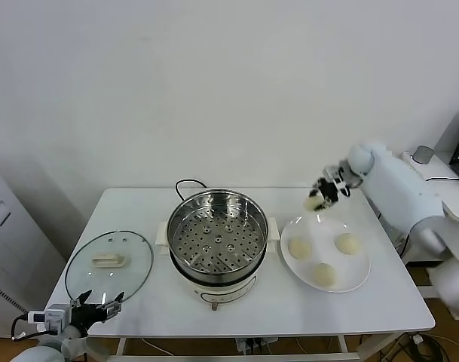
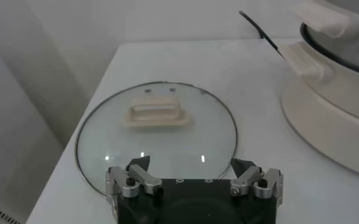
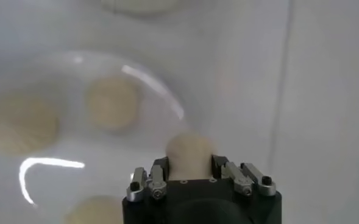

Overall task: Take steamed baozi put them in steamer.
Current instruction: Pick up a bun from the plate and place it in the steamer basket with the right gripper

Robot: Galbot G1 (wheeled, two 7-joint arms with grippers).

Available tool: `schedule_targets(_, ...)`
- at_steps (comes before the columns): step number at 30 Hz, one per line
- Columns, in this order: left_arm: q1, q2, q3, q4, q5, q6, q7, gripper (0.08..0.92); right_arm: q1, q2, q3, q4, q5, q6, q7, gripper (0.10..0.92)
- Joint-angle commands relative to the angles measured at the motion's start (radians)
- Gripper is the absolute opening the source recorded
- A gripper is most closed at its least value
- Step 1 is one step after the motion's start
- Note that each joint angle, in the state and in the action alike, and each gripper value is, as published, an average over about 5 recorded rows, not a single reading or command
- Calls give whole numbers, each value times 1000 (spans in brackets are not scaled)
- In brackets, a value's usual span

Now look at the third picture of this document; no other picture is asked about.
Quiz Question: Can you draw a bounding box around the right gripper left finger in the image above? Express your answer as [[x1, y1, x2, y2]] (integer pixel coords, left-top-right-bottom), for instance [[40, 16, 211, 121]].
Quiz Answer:
[[126, 156, 170, 202]]

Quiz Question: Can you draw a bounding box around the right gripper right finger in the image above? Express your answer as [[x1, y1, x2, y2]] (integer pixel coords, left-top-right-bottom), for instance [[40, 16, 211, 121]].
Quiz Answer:
[[211, 154, 277, 197]]

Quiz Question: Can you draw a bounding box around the white steamed baozi bun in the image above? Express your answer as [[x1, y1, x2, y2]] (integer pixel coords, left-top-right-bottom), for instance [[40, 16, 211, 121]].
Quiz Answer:
[[63, 195, 125, 224], [165, 131, 216, 181], [84, 75, 141, 132], [0, 93, 60, 156]]

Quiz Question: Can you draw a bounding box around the white round plate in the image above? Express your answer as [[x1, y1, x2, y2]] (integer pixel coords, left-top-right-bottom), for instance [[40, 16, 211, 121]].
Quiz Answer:
[[0, 50, 195, 224]]

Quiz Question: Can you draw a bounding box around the cream electric cooker base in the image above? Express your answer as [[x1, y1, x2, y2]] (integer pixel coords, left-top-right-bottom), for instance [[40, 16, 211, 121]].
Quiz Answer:
[[101, 0, 183, 15]]

